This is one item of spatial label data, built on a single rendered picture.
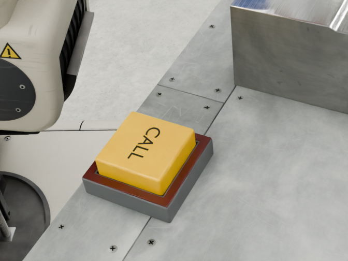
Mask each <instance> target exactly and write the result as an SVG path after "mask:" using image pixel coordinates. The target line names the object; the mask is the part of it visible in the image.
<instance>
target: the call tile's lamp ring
mask: <svg viewBox="0 0 348 261"><path fill-rule="evenodd" d="M195 140H197V141H200V142H199V144H198V145H197V147H196V148H195V150H194V151H193V153H192V155H191V156H190V158H189V159H188V160H187V162H186V164H185V165H184V167H183V168H182V170H181V171H180V173H179V174H178V176H177V177H176V179H175V181H174V182H173V184H172V185H171V187H170V188H169V190H168V192H167V193H166V195H165V196H164V198H162V197H159V196H157V195H154V194H151V193H148V192H145V191H142V190H140V189H137V188H134V187H131V186H129V185H126V184H123V183H120V182H117V181H114V180H111V179H108V178H105V177H103V176H100V175H97V174H95V171H96V170H97V169H98V168H97V165H96V161H94V162H93V164H92V165H91V166H90V167H89V169H88V170H87V171H86V173H85V174H84V175H83V176H82V177H83V178H85V179H88V180H90V181H93V182H96V183H99V184H102V185H104V186H107V187H110V188H112V189H115V190H118V191H121V192H123V193H127V194H130V195H132V196H135V197H138V198H141V199H144V200H146V201H149V202H152V203H154V204H157V205H160V206H163V207H165V208H168V206H169V204H170V203H171V201H172V200H173V198H174V196H175V195H176V193H177V192H178V190H179V188H180V187H181V185H182V184H183V182H184V181H185V179H186V177H187V176H188V175H189V173H190V171H191V170H192V168H193V167H194V165H195V163H196V162H197V160H198V159H199V157H200V156H201V154H202V152H203V151H204V149H205V148H206V146H207V144H208V143H209V141H210V140H211V137H207V136H204V135H201V134H197V133H195Z"/></svg>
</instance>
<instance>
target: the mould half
mask: <svg viewBox="0 0 348 261"><path fill-rule="evenodd" d="M230 19H231V37H232V48H233V66H234V84H235V85H237V86H241V87H244V88H248V89H252V90H256V91H260V92H264V93H268V94H272V95H275V96H279V97H284V98H287V99H291V100H295V101H298V102H302V103H306V104H310V105H314V106H318V107H322V108H325V109H329V110H333V111H337V112H341V113H345V114H348V0H234V1H233V2H232V3H231V5H230Z"/></svg>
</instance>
